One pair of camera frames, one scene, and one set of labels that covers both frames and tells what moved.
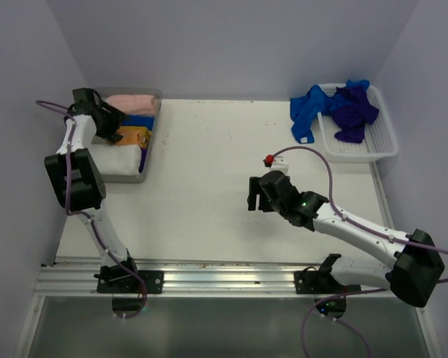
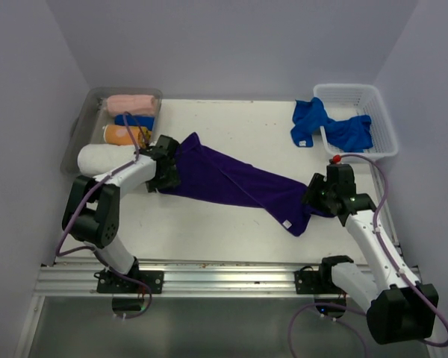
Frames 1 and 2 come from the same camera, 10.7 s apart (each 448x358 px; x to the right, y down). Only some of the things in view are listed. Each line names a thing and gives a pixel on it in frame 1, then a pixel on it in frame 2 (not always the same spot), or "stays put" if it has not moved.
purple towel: (351, 118) -> (209, 177)
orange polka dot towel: (134, 135) stays put
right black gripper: (254, 189) -> (310, 196)
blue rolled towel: (139, 120) stays put
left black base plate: (119, 280) stays put
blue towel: (304, 110) -> (350, 133)
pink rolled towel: (134, 104) stays put
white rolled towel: (118, 159) stays put
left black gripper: (116, 118) -> (172, 180)
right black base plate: (320, 282) stays put
